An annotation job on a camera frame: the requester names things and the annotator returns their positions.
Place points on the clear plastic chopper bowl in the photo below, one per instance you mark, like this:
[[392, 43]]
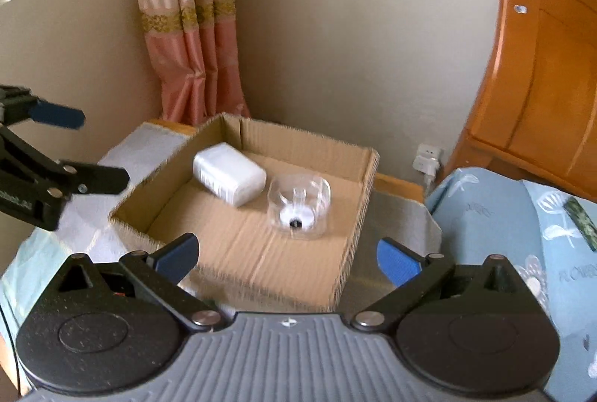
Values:
[[298, 205]]

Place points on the wooden bed headboard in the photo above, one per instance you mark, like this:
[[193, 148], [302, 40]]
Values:
[[534, 117]]

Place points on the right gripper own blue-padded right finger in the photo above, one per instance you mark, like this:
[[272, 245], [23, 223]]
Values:
[[414, 277]]

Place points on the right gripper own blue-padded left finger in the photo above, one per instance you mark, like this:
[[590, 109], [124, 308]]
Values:
[[155, 277]]

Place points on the white wall charger plug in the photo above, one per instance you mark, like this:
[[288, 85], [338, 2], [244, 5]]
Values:
[[427, 163]]

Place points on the blue floral pillow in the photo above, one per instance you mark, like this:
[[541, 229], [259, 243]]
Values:
[[570, 259]]

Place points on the blue floral bed sheet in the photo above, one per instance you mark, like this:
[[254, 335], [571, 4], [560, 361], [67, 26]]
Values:
[[479, 213]]

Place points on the pink gold curtain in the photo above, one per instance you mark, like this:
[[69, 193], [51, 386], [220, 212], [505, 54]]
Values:
[[193, 48]]

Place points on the open cardboard box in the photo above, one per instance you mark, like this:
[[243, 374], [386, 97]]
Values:
[[244, 261]]

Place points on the white plastic bottle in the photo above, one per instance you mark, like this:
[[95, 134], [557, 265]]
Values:
[[229, 174]]

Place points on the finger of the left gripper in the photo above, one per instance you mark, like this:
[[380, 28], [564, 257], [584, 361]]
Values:
[[89, 179], [44, 112]]

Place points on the dark patterned remote control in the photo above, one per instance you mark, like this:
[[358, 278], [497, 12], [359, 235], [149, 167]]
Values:
[[582, 221]]

